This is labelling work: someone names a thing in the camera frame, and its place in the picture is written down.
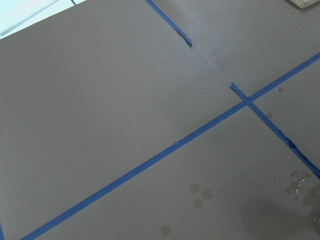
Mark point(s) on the bamboo cutting board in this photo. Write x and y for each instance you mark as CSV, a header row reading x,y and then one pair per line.
x,y
302,4

